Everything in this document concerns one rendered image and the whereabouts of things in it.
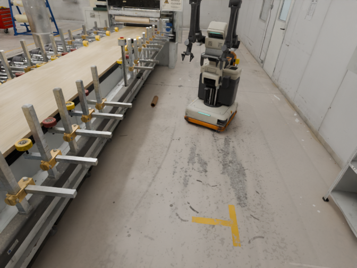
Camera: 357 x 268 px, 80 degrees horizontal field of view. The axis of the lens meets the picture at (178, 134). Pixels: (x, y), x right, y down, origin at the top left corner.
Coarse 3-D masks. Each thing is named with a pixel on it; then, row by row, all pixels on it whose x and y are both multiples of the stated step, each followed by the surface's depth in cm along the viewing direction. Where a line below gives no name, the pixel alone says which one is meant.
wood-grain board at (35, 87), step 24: (96, 48) 311; (120, 48) 318; (48, 72) 219; (72, 72) 223; (0, 96) 169; (24, 96) 171; (48, 96) 173; (72, 96) 175; (0, 120) 140; (24, 120) 142; (0, 144) 120
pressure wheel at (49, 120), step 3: (45, 120) 142; (48, 120) 142; (51, 120) 143; (54, 120) 142; (42, 123) 141; (45, 123) 139; (48, 123) 139; (51, 123) 140; (54, 123) 142; (45, 126) 140; (48, 126) 140; (51, 126) 141
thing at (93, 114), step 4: (68, 112) 165; (72, 112) 165; (76, 112) 165; (80, 112) 166; (92, 112) 166; (92, 116) 166; (96, 116) 165; (100, 116) 165; (104, 116) 165; (108, 116) 164; (112, 116) 164; (116, 116) 164; (120, 116) 163
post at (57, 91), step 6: (54, 90) 123; (60, 90) 125; (54, 96) 125; (60, 96) 125; (60, 102) 127; (60, 108) 130; (66, 108) 133; (60, 114) 132; (66, 114) 133; (66, 120) 134; (66, 126) 136; (66, 132) 139; (72, 144) 144
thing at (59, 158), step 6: (24, 156) 125; (30, 156) 125; (36, 156) 125; (60, 156) 125; (66, 156) 126; (72, 156) 126; (66, 162) 125; (72, 162) 125; (78, 162) 124; (84, 162) 124; (90, 162) 123; (96, 162) 124
